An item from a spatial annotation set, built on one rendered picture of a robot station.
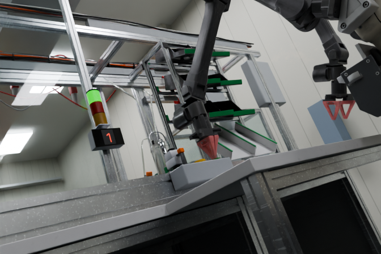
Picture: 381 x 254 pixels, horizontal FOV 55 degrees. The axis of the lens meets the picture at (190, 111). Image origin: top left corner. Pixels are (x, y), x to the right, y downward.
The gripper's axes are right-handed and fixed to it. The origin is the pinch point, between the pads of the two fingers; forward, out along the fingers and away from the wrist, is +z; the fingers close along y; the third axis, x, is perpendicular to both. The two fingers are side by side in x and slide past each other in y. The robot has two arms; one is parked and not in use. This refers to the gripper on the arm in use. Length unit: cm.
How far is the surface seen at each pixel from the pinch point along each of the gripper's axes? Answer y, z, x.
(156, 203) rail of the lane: 25.0, 9.8, -3.3
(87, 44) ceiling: -202, -336, -386
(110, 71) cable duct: -55, -113, -125
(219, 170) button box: 3.6, 5.6, 3.6
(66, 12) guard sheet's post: 19, -84, -36
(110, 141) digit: 17.5, -20.4, -30.9
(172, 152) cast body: 0.0, -9.8, -19.6
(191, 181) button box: 15.7, 7.1, 3.6
